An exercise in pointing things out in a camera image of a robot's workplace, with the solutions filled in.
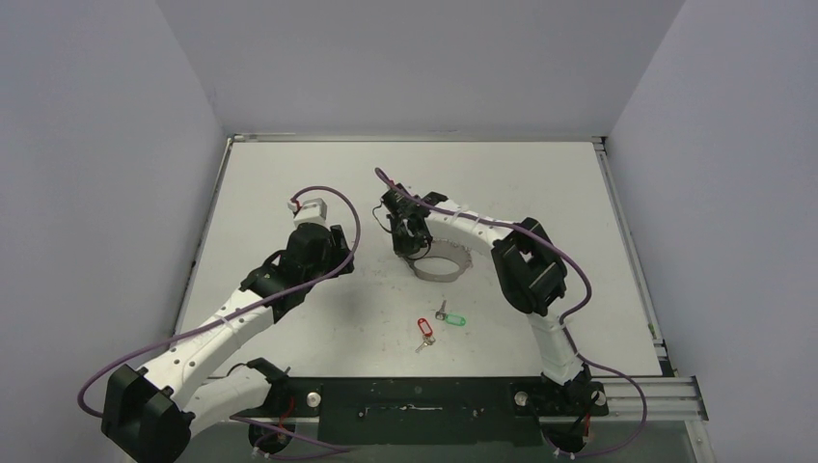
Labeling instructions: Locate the aluminium frame rail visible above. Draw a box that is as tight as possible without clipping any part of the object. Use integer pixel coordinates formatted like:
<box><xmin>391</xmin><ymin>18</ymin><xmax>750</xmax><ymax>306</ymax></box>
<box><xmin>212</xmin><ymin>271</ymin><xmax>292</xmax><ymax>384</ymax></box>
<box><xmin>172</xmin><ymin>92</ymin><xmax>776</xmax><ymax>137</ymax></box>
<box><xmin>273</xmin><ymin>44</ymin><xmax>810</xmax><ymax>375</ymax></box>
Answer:
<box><xmin>600</xmin><ymin>376</ymin><xmax>709</xmax><ymax>422</ymax></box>

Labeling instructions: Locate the key with red tag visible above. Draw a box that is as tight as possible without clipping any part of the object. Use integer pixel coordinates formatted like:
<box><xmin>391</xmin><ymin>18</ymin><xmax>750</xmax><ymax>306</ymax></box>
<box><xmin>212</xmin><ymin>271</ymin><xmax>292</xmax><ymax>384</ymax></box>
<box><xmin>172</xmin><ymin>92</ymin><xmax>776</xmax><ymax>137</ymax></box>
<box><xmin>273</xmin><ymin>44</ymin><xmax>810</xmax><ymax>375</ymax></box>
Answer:
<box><xmin>415</xmin><ymin>317</ymin><xmax>436</xmax><ymax>353</ymax></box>

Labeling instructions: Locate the key with green tag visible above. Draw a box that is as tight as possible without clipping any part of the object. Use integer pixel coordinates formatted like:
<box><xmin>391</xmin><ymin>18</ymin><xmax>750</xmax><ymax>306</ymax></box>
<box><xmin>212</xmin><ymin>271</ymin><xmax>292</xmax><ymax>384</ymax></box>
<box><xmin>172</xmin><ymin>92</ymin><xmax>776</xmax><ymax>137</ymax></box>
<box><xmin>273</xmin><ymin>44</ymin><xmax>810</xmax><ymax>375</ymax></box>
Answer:
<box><xmin>435</xmin><ymin>300</ymin><xmax>466</xmax><ymax>327</ymax></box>

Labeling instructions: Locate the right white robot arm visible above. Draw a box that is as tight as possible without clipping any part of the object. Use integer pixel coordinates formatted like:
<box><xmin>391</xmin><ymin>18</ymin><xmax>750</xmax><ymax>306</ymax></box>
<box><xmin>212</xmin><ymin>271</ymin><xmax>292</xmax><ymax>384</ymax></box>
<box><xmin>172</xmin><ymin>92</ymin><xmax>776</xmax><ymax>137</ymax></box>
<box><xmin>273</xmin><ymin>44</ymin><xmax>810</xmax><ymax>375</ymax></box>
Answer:
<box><xmin>380</xmin><ymin>185</ymin><xmax>608</xmax><ymax>418</ymax></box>

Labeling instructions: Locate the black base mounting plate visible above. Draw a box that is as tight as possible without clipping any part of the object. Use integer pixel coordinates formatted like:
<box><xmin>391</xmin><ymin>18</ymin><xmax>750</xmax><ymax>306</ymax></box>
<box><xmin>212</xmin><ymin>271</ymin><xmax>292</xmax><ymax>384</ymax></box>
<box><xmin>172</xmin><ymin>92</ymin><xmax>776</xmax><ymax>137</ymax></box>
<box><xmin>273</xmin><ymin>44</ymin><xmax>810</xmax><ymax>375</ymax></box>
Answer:
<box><xmin>243</xmin><ymin>376</ymin><xmax>609</xmax><ymax>447</ymax></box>

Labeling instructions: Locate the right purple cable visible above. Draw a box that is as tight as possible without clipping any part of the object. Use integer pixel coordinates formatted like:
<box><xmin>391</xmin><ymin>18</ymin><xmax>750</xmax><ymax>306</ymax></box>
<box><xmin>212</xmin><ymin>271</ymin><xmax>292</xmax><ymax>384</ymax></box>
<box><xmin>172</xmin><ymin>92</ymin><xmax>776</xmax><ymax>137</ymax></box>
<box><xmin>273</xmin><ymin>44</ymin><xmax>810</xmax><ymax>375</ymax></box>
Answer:
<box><xmin>374</xmin><ymin>168</ymin><xmax>648</xmax><ymax>460</ymax></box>

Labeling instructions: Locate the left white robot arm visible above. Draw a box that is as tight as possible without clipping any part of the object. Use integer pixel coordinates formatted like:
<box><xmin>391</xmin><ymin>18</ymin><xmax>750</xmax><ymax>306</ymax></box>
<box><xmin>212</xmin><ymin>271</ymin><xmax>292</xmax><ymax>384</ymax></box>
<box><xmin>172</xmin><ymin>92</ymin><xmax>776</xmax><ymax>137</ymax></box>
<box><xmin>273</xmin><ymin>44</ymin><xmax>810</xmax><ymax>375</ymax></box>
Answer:
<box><xmin>99</xmin><ymin>221</ymin><xmax>355</xmax><ymax>462</ymax></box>

